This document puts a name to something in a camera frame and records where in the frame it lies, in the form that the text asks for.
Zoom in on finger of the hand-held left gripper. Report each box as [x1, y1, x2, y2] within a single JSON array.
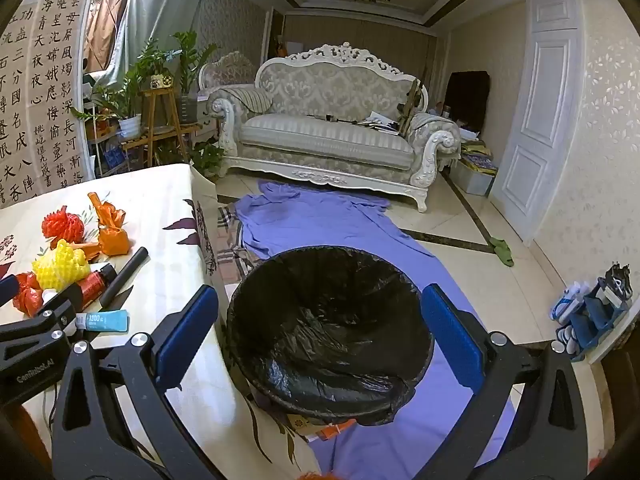
[[0, 274, 23, 318], [0, 286, 83, 348]]

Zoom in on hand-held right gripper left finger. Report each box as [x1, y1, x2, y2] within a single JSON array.
[[50, 284, 223, 480]]

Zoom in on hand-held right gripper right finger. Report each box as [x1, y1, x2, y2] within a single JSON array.
[[415, 284, 588, 480]]

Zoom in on red-orange wrapper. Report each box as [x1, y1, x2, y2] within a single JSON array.
[[11, 272, 46, 317]]

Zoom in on yellow foam fruit net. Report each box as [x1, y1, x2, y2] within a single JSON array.
[[31, 239, 92, 293]]

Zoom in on light blue white tube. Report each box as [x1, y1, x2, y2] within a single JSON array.
[[75, 310, 129, 333]]

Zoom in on red bottle with black cap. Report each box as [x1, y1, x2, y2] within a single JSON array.
[[75, 264, 117, 311]]

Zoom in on black cylinder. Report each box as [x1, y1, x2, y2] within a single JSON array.
[[99, 246, 150, 307]]

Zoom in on red foam fruit net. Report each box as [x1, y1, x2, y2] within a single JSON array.
[[41, 205, 85, 246]]

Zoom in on trash bin with black bag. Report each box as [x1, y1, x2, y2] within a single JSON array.
[[226, 246, 435, 427]]

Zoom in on green slipper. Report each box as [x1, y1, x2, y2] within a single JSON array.
[[487, 236, 516, 267]]

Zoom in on plaid cloth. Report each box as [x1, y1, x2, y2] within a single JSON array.
[[216, 203, 261, 281]]

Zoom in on floral tablecloth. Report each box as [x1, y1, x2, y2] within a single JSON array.
[[0, 162, 321, 480]]

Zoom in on blue slipper rack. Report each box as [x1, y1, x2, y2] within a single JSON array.
[[550, 260, 633, 363]]

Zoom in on grey storage box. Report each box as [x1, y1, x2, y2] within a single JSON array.
[[450, 152, 498, 197]]

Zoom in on white metal rack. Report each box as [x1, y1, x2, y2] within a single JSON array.
[[82, 105, 131, 181]]

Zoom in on small leafy floor plant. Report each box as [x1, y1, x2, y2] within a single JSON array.
[[190, 142, 226, 178]]

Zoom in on purple cloth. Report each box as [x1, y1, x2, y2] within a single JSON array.
[[234, 180, 518, 480]]

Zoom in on plant in white pot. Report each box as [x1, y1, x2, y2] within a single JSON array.
[[95, 80, 146, 139]]

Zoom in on wooden plant stand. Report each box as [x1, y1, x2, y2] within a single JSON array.
[[122, 87, 201, 166]]

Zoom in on papers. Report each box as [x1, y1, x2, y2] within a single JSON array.
[[355, 110, 401, 136]]

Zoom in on ornate white patterned sofa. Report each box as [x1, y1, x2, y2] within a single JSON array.
[[206, 42, 462, 212]]

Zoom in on brown wooden stick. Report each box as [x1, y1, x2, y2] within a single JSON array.
[[397, 78, 423, 136]]

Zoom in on black board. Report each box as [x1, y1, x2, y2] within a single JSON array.
[[444, 71, 491, 133]]

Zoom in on white panel door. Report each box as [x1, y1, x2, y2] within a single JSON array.
[[489, 0, 586, 248]]

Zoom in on plant in yellow pot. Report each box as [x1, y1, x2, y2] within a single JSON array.
[[135, 40, 173, 92]]

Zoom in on ornate white armchair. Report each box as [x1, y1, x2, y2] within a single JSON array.
[[198, 51, 257, 106]]

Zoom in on tall plant in dark pot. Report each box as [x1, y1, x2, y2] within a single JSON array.
[[172, 30, 218, 123]]

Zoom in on brown curtain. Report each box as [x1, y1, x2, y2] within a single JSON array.
[[82, 0, 126, 73]]

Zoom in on grey-green curtain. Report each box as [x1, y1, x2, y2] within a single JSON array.
[[92, 0, 213, 88]]

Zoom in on calligraphy paper wall hanging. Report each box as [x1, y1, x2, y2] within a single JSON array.
[[0, 0, 93, 211]]

